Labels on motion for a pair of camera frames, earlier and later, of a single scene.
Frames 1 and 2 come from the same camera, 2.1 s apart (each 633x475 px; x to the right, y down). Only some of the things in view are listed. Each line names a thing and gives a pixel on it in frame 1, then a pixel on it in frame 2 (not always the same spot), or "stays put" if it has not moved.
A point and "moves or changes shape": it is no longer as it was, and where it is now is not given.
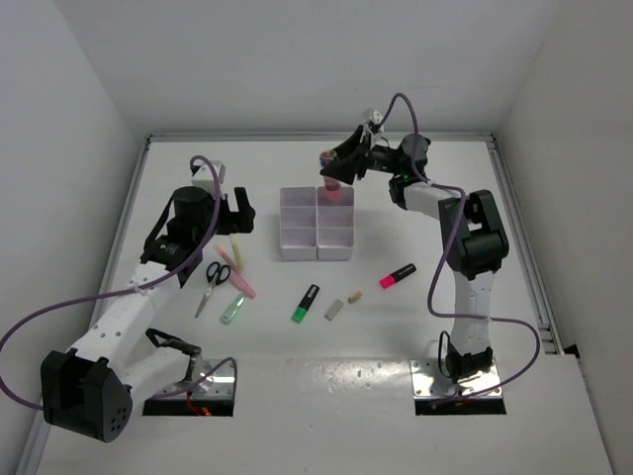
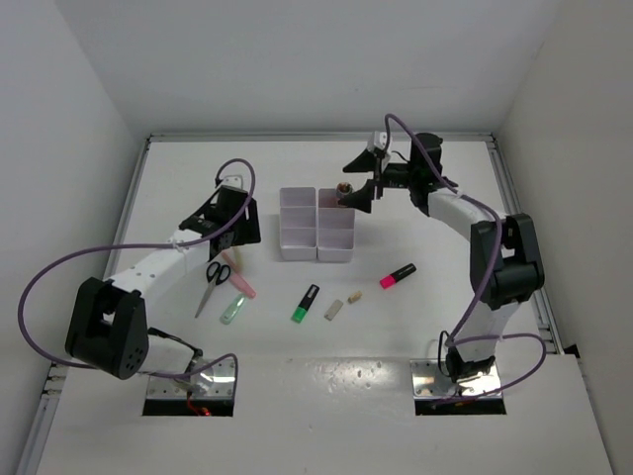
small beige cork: x=354 y=297 stays put
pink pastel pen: x=227 y=259 stays put
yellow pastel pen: x=237 y=255 stays put
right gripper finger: x=346 y=169 to x=361 y=199
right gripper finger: x=352 y=142 to x=365 y=162
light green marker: x=232 y=309 stays put
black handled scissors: x=216 y=274 stays put
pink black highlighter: x=391 y=279 stays put
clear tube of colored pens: x=328 y=157 moves or changes shape
